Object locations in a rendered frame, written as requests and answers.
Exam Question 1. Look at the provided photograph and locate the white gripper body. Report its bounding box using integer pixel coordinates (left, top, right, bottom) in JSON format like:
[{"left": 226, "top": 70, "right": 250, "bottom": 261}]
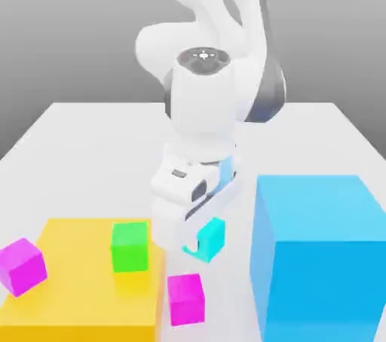
[{"left": 151, "top": 157, "right": 239, "bottom": 252}]

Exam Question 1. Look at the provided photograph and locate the small cyan cube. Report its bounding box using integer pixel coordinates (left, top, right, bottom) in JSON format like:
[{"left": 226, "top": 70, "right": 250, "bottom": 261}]
[{"left": 182, "top": 216, "right": 226, "bottom": 264}]

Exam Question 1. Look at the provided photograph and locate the small green cube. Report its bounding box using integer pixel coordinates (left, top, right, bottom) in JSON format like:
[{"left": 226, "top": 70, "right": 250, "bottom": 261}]
[{"left": 109, "top": 221, "right": 150, "bottom": 274}]

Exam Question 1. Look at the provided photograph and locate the small magenta cube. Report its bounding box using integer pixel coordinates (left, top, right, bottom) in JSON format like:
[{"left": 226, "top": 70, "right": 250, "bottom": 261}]
[
  {"left": 0, "top": 237, "right": 49, "bottom": 298},
  {"left": 167, "top": 273, "right": 207, "bottom": 328}
]

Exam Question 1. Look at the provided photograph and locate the large yellow box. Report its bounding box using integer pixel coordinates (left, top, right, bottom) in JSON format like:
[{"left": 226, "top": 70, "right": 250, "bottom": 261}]
[{"left": 0, "top": 217, "right": 167, "bottom": 342}]

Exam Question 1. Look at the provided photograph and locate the large blue box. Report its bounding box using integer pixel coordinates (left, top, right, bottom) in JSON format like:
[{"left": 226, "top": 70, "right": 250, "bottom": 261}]
[{"left": 249, "top": 174, "right": 386, "bottom": 342}]

